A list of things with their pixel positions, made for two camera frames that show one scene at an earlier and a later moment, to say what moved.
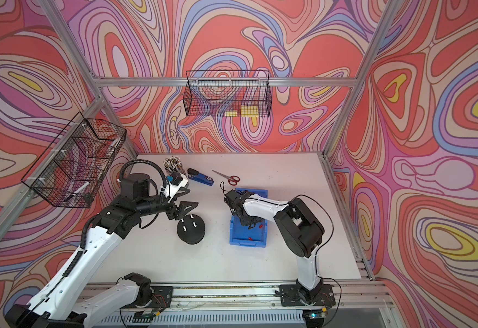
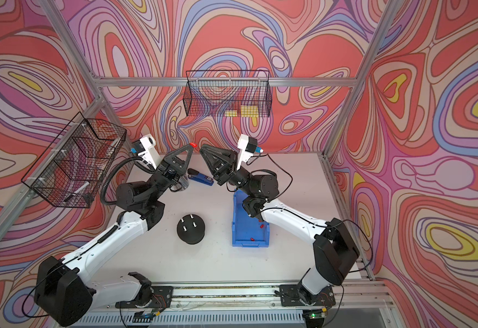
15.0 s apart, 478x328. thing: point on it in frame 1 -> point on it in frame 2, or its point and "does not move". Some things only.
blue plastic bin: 242,235 does not move
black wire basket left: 72,169 does not move
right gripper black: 246,223 -> 225,166
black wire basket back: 231,93 does not move
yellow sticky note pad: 249,111 does not move
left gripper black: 182,205 -> 168,171
